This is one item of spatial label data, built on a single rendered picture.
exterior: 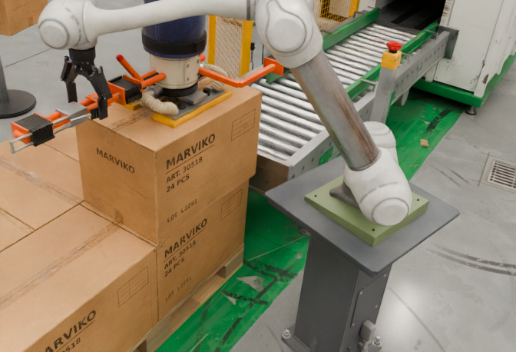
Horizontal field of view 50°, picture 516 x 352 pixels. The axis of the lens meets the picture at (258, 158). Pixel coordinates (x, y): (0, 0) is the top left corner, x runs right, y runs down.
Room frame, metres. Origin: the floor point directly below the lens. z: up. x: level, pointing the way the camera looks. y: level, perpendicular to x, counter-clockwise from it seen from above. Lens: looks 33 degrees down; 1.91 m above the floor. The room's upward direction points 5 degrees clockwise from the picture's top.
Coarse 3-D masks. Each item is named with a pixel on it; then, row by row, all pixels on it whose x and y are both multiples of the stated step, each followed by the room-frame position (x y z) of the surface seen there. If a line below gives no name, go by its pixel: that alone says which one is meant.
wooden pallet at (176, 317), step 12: (240, 252) 1.97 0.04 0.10; (228, 264) 1.89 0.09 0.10; (240, 264) 1.98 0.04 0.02; (216, 276) 1.89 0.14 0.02; (228, 276) 1.89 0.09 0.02; (204, 288) 1.80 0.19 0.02; (216, 288) 1.81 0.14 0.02; (192, 300) 1.73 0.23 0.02; (204, 300) 1.74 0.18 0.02; (180, 312) 1.65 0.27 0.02; (192, 312) 1.66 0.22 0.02; (156, 324) 1.47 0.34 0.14; (168, 324) 1.53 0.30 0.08; (180, 324) 1.60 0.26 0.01; (144, 336) 1.41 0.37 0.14; (156, 336) 1.47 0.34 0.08; (168, 336) 1.53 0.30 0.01; (132, 348) 1.35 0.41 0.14; (144, 348) 1.42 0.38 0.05; (156, 348) 1.46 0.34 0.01
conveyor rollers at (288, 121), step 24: (336, 48) 3.60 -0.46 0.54; (360, 48) 3.62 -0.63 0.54; (384, 48) 3.65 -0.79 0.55; (288, 72) 3.10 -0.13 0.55; (336, 72) 3.20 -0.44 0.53; (360, 72) 3.22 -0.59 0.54; (264, 96) 2.75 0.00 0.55; (288, 96) 2.78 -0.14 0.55; (360, 96) 2.92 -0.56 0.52; (264, 120) 2.51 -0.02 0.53; (288, 120) 2.54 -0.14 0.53; (312, 120) 2.57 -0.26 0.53; (264, 144) 2.30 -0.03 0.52; (288, 144) 2.26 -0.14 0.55
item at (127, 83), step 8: (112, 80) 1.66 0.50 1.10; (120, 80) 1.68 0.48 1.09; (128, 80) 1.68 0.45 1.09; (136, 80) 1.66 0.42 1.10; (112, 88) 1.61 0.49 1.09; (120, 88) 1.59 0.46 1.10; (128, 88) 1.60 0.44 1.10; (136, 88) 1.63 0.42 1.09; (128, 96) 1.61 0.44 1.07; (136, 96) 1.62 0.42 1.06
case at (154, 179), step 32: (256, 96) 1.96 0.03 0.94; (96, 128) 1.64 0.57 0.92; (128, 128) 1.61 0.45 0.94; (160, 128) 1.63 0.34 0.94; (192, 128) 1.65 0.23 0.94; (224, 128) 1.79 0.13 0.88; (256, 128) 1.97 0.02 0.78; (96, 160) 1.65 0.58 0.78; (128, 160) 1.56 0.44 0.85; (160, 160) 1.51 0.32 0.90; (192, 160) 1.64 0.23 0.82; (224, 160) 1.80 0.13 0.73; (96, 192) 1.66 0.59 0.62; (128, 192) 1.56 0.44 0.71; (160, 192) 1.51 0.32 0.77; (192, 192) 1.64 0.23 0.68; (224, 192) 1.81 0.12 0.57; (128, 224) 1.57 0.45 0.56; (160, 224) 1.50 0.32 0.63
